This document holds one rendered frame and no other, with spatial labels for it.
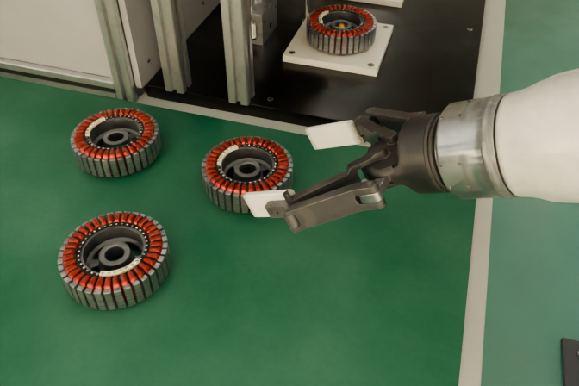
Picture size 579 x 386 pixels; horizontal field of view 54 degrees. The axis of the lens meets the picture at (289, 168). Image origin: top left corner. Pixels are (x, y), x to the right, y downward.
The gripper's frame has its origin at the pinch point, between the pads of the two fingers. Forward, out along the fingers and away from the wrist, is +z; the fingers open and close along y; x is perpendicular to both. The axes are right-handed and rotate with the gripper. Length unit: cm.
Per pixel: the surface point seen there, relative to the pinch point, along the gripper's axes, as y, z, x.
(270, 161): -2.4, 4.9, 0.1
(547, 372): -47, 4, 91
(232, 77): -11.2, 13.3, -8.9
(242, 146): -2.4, 8.2, -2.6
